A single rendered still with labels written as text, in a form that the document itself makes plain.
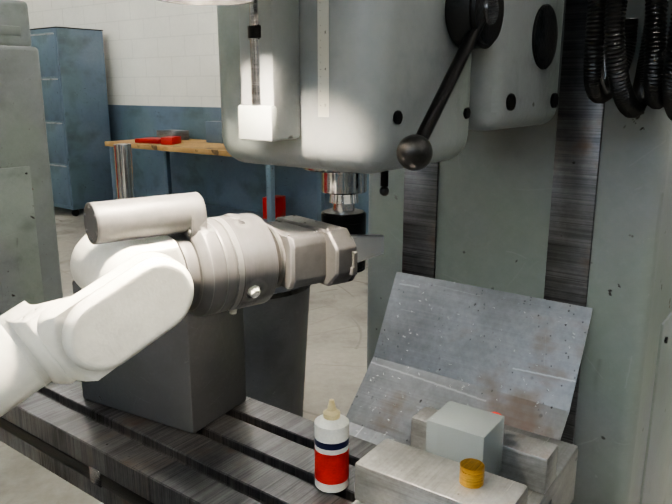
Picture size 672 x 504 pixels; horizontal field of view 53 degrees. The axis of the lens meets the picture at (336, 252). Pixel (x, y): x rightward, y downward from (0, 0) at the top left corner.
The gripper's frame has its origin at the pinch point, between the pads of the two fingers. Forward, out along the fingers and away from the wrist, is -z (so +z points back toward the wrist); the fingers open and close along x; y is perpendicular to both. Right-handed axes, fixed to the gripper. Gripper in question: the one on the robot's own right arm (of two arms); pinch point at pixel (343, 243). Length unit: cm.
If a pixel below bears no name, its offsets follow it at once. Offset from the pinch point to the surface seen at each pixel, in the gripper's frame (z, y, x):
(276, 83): 11.4, -16.3, -5.1
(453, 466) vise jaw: -0.6, 18.7, -16.2
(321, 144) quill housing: 7.6, -11.1, -6.4
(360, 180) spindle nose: -0.3, -6.9, -2.4
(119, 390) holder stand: 12.7, 26.5, 35.5
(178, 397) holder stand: 8.4, 24.8, 25.0
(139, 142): -207, 34, 569
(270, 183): -245, 57, 400
